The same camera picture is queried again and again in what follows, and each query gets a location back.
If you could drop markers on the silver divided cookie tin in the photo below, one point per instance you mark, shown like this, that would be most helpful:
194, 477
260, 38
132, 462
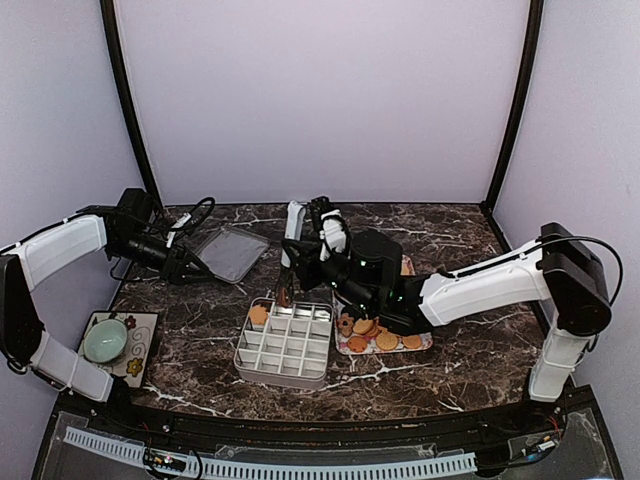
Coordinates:
290, 350

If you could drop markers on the silver tin lid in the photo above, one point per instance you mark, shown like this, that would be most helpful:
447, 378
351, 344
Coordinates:
230, 253

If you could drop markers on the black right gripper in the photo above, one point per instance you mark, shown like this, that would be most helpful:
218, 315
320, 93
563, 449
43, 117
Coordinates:
305, 266

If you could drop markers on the left black frame post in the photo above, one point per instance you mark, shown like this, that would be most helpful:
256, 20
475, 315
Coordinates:
126, 101

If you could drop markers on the floral square coaster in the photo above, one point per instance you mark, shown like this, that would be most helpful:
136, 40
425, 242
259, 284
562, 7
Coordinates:
131, 364

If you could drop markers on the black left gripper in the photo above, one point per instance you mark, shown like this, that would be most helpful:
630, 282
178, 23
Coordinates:
175, 263

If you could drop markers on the floral cookie tray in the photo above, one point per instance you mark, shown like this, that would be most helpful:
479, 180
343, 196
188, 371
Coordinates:
369, 335

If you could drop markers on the white slotted cable duct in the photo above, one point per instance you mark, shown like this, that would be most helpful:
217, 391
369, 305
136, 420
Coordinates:
263, 464

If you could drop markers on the black frame post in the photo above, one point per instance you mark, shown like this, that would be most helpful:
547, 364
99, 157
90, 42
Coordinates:
520, 94
126, 101

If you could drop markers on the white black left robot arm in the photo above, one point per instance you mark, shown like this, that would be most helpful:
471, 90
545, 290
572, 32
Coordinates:
47, 258

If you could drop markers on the brown flower jam cookie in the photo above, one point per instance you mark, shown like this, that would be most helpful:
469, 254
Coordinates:
345, 325

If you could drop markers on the orange chip cookie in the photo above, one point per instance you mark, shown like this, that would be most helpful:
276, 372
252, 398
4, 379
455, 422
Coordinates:
357, 344

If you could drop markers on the green ceramic cup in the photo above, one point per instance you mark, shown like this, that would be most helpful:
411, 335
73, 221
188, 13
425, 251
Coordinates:
105, 341

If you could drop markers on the silver metal tongs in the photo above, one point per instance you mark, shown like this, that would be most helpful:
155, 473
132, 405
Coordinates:
284, 285

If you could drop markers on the round orange cookie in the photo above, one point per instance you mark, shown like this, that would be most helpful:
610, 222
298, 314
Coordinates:
412, 342

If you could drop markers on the round tan biscuit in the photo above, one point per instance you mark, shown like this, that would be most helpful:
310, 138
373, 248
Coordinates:
386, 341

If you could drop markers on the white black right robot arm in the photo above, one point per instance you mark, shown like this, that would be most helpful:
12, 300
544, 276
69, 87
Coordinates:
364, 272

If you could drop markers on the right black frame post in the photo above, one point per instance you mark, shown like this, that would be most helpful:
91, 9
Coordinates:
520, 94

